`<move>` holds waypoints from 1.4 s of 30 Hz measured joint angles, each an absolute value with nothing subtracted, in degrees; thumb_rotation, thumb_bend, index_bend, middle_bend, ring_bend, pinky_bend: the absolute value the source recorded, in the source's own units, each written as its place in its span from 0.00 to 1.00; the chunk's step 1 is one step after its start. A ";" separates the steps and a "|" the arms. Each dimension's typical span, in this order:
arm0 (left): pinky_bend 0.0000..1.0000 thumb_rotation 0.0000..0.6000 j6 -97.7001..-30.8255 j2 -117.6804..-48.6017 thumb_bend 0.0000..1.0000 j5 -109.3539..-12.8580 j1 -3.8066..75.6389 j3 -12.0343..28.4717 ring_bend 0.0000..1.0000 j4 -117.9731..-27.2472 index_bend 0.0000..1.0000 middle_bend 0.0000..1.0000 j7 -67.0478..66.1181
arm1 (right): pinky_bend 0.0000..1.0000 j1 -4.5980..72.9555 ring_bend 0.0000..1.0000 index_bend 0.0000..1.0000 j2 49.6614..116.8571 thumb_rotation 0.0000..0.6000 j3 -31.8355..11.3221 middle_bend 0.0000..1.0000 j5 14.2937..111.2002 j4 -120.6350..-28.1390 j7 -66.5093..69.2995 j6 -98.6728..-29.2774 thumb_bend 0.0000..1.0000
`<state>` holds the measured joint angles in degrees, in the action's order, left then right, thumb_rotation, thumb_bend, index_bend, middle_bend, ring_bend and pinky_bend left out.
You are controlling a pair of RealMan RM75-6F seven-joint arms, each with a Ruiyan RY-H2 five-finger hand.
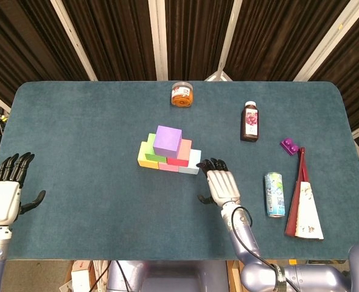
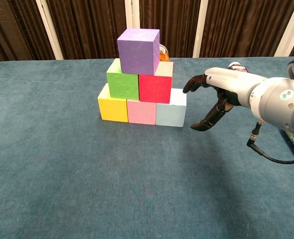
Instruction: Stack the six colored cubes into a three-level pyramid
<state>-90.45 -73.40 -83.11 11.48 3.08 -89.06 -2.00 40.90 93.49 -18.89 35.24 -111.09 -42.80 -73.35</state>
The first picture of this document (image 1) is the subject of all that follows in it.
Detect green foam cube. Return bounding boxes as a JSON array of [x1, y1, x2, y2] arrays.
[[144, 133, 168, 164]]

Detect white carton box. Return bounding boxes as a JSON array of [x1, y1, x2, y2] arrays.
[[71, 260, 92, 292]]

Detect dark brown curtain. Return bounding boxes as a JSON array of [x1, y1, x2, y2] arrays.
[[0, 0, 359, 147]]

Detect red foam cube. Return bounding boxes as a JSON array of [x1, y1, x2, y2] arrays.
[[166, 138, 193, 167]]

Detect red and white folding fan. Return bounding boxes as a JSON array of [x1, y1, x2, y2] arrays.
[[285, 147, 325, 241]]

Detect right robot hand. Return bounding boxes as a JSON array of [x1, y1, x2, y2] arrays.
[[196, 157, 241, 208]]

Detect light blue foam cube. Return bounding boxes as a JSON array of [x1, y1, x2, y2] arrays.
[[178, 148, 202, 176]]

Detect brown cardboard box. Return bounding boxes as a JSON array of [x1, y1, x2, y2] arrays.
[[230, 260, 244, 292]]

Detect orange snack jar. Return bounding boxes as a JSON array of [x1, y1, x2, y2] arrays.
[[171, 82, 195, 108]]

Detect purple toy brick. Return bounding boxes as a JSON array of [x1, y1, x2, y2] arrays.
[[279, 138, 299, 158]]

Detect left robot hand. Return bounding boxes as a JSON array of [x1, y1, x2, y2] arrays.
[[0, 151, 46, 228]]

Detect yellow foam cube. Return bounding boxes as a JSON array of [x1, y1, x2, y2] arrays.
[[137, 141, 160, 169]]

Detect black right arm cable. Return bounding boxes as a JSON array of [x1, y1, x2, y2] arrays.
[[231, 206, 293, 288]]

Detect light blue drink can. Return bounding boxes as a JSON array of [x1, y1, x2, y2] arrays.
[[264, 172, 286, 218]]

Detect teal table cloth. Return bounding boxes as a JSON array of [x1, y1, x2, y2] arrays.
[[0, 80, 359, 262]]

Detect purple foam cube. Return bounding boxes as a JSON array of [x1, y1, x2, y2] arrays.
[[152, 125, 183, 156]]

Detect dark juice bottle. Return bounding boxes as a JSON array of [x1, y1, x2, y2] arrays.
[[240, 101, 261, 143]]

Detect pink foam cube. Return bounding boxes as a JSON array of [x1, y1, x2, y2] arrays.
[[158, 161, 180, 173]]

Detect grey robot torso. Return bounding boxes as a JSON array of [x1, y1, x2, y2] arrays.
[[108, 260, 229, 292]]

